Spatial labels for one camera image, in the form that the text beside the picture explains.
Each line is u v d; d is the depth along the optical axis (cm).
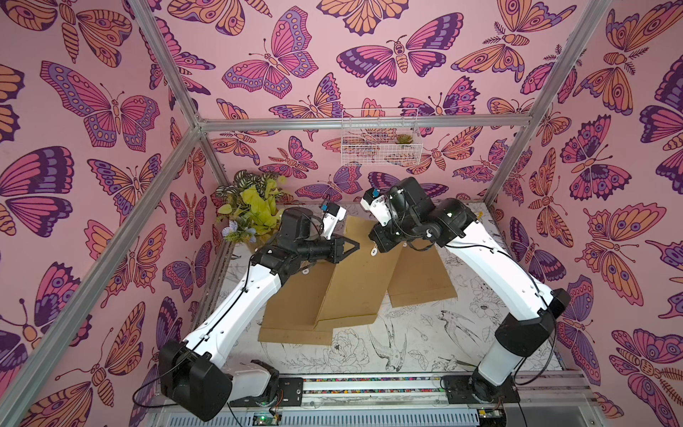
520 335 45
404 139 92
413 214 50
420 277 90
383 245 60
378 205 62
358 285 70
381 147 106
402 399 73
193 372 38
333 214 65
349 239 69
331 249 63
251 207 86
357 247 70
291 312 90
